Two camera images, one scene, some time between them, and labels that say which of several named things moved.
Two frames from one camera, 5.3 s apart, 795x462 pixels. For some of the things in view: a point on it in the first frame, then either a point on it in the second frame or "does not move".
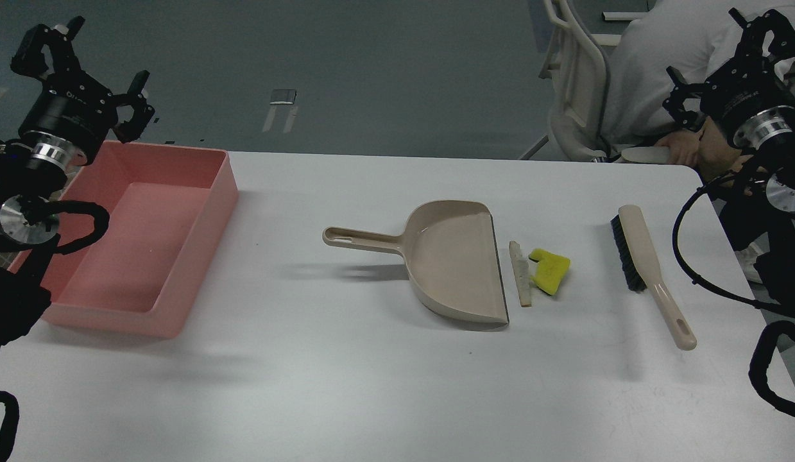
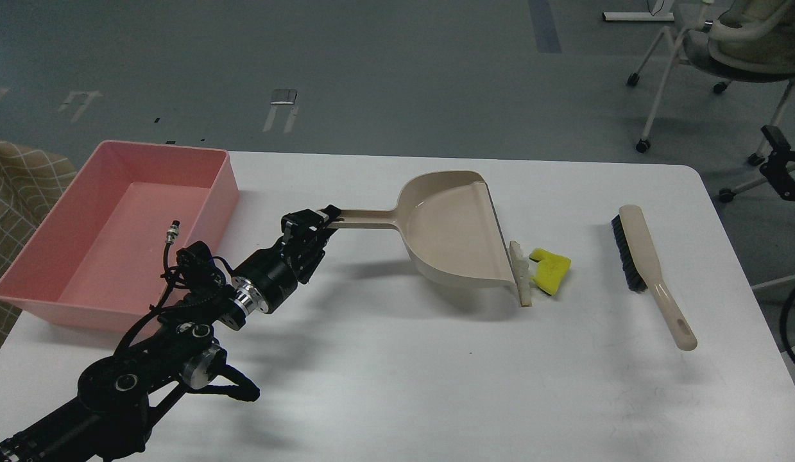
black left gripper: x=68 y=102 → x=269 y=280
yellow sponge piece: x=550 y=271 does not move
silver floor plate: x=283 y=97 does not move
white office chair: x=579 y=74 → x=737 y=41
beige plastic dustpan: x=450 y=250 → x=451 y=224
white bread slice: x=521 y=272 does not move
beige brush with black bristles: x=641 y=272 does not move
